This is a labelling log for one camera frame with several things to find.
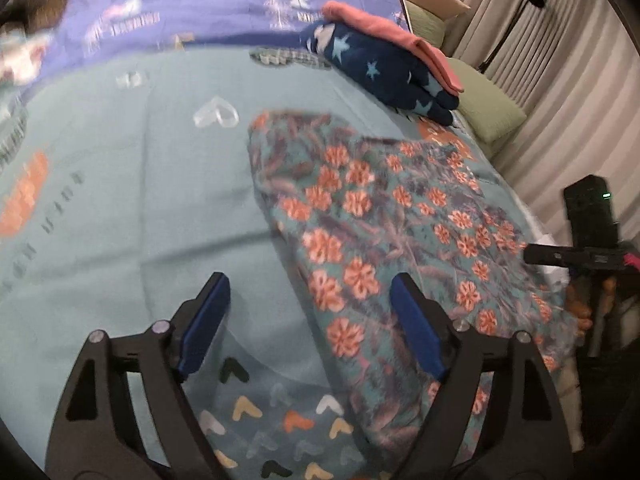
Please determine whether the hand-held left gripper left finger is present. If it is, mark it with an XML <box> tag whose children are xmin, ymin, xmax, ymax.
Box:
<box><xmin>45</xmin><ymin>271</ymin><xmax>232</xmax><ymax>480</ymax></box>

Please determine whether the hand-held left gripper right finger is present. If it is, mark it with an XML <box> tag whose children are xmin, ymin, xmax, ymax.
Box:
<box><xmin>390</xmin><ymin>271</ymin><xmax>573</xmax><ymax>480</ymax></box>

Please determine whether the floral teal garment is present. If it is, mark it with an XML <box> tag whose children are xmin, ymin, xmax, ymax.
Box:
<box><xmin>247</xmin><ymin>110</ymin><xmax>581</xmax><ymax>480</ymax></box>

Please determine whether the person's right hand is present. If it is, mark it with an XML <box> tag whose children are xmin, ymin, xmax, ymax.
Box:
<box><xmin>565</xmin><ymin>279</ymin><xmax>597</xmax><ymax>337</ymax></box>

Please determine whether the grey pleated curtain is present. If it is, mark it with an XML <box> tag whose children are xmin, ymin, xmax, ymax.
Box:
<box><xmin>445</xmin><ymin>0</ymin><xmax>640</xmax><ymax>246</ymax></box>

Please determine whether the green cushion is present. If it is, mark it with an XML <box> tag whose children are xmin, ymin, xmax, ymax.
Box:
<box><xmin>445</xmin><ymin>57</ymin><xmax>528</xmax><ymax>143</ymax></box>
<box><xmin>405</xmin><ymin>0</ymin><xmax>447</xmax><ymax>51</ymax></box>

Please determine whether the teal printed blanket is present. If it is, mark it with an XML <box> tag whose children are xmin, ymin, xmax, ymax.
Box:
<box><xmin>0</xmin><ymin>45</ymin><xmax>501</xmax><ymax>480</ymax></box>

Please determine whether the folded navy star garment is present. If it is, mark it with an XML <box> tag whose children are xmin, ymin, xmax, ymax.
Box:
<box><xmin>299</xmin><ymin>20</ymin><xmax>460</xmax><ymax>126</ymax></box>

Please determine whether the folded pink garment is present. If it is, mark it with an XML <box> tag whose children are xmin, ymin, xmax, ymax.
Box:
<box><xmin>320</xmin><ymin>1</ymin><xmax>466</xmax><ymax>95</ymax></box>

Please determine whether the white patterned quilt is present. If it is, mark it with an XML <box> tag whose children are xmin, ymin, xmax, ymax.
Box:
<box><xmin>0</xmin><ymin>30</ymin><xmax>51</xmax><ymax>86</ymax></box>

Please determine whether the purple tree print sheet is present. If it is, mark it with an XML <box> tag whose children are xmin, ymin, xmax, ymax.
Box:
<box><xmin>20</xmin><ymin>0</ymin><xmax>406</xmax><ymax>86</ymax></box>

